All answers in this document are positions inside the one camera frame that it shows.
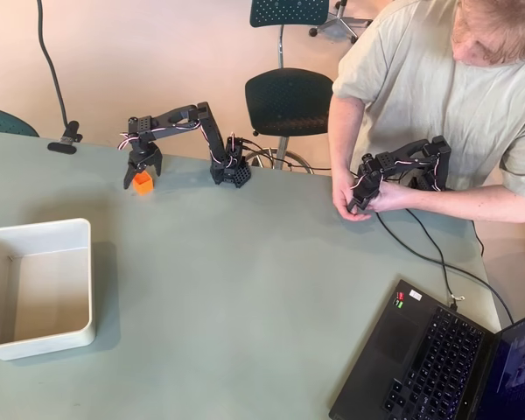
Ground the person's left hand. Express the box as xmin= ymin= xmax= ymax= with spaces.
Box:
xmin=369 ymin=181 xmax=415 ymax=214

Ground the black leader arm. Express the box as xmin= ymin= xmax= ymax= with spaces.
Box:
xmin=347 ymin=135 xmax=452 ymax=214

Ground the black hanging cable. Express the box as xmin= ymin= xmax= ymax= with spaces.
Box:
xmin=471 ymin=220 xmax=486 ymax=258

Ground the black gooseneck camera holder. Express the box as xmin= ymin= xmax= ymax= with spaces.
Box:
xmin=35 ymin=0 xmax=84 ymax=156

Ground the white rectangular bin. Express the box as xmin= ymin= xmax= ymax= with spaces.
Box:
xmin=0 ymin=217 xmax=97 ymax=362

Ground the thin black cable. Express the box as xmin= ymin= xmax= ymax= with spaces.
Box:
xmin=239 ymin=137 xmax=292 ymax=168

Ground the person in pale green shirt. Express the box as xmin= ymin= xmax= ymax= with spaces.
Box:
xmin=332 ymin=0 xmax=525 ymax=202

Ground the wheeled office chair base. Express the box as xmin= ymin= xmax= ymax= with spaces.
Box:
xmin=308 ymin=0 xmax=374 ymax=46

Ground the red white servo wire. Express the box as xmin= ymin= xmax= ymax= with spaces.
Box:
xmin=391 ymin=155 xmax=442 ymax=192

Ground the orange cube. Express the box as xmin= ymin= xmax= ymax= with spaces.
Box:
xmin=132 ymin=171 xmax=155 ymax=197

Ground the long black cable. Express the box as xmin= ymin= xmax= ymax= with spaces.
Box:
xmin=244 ymin=148 xmax=516 ymax=326

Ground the black laptop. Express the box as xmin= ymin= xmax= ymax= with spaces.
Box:
xmin=328 ymin=279 xmax=525 ymax=420

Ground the person's right forearm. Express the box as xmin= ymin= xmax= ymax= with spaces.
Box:
xmin=327 ymin=94 xmax=364 ymax=187

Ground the person's right hand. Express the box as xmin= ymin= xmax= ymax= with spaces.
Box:
xmin=332 ymin=171 xmax=373 ymax=221

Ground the dark teal perforated chair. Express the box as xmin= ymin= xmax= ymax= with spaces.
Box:
xmin=0 ymin=104 xmax=41 ymax=138
xmin=243 ymin=0 xmax=336 ymax=175

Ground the person's left forearm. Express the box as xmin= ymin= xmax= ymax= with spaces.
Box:
xmin=404 ymin=183 xmax=525 ymax=224

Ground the black laptop usb cable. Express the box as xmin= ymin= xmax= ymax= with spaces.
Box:
xmin=404 ymin=208 xmax=465 ymax=310

